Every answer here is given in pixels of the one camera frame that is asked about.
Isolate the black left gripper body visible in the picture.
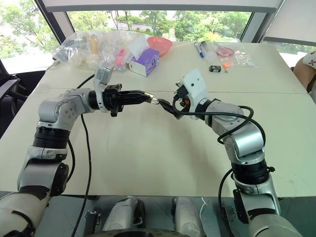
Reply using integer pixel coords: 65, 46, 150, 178
102, 83, 124, 118

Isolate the grey rounded robot leg cover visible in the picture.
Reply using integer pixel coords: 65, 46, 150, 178
102, 196, 147, 233
171, 196, 206, 237

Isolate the red round item in bag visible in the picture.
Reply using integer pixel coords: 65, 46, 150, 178
216, 46, 236, 58

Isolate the thin white cord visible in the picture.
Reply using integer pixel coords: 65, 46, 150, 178
199, 197, 207, 216

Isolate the short black left arm cable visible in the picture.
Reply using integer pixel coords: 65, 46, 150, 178
66, 138, 76, 185

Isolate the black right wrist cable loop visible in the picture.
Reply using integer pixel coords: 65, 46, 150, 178
172, 92, 267, 144

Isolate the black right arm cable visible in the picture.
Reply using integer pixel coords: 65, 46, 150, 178
217, 169, 236, 237

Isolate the large clear plastic bag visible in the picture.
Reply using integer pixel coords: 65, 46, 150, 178
52, 30, 131, 72

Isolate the purple tissue box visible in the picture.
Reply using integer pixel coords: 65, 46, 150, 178
129, 47, 160, 78

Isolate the long black left arm cable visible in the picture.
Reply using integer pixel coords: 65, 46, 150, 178
70, 74, 96, 237

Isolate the black metal bracket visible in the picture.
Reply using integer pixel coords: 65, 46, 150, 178
83, 209, 102, 236

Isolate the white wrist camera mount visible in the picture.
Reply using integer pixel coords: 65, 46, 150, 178
181, 69, 210, 121
93, 63, 116, 114

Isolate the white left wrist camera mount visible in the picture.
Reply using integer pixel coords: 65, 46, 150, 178
93, 63, 116, 114

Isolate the dark window frame post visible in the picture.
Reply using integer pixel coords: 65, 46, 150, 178
34, 0, 75, 45
239, 10, 270, 43

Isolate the red plastic bowl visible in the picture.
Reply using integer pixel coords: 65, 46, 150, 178
147, 36, 173, 58

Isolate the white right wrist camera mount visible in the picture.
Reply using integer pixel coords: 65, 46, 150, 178
181, 69, 210, 121

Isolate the pink packaged item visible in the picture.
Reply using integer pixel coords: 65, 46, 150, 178
115, 48, 127, 67

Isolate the seated person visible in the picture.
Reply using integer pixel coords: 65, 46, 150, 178
290, 50, 316, 92

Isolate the small clear plastic bag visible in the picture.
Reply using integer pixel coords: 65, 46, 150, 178
232, 50, 258, 68

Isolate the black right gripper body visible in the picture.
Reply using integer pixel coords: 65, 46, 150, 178
172, 81, 193, 114

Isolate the black office chair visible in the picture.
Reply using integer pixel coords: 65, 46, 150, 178
0, 58, 28, 139

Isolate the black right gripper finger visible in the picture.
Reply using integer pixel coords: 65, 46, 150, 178
158, 99, 177, 114
160, 101, 182, 120

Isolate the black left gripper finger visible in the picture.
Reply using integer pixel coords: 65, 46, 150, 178
119, 89, 152, 99
120, 97, 151, 106

